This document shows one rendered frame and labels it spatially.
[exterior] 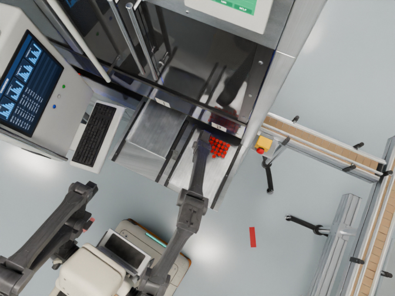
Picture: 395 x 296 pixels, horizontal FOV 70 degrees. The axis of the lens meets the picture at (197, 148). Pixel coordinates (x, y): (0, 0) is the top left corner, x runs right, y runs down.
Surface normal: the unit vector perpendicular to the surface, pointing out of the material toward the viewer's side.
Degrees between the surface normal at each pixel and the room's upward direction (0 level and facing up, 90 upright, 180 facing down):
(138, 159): 0
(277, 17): 90
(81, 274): 42
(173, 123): 0
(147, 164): 0
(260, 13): 90
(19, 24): 90
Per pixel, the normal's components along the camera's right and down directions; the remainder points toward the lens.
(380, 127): -0.04, -0.25
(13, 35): 0.95, 0.28
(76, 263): 0.33, -0.74
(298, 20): -0.44, 0.87
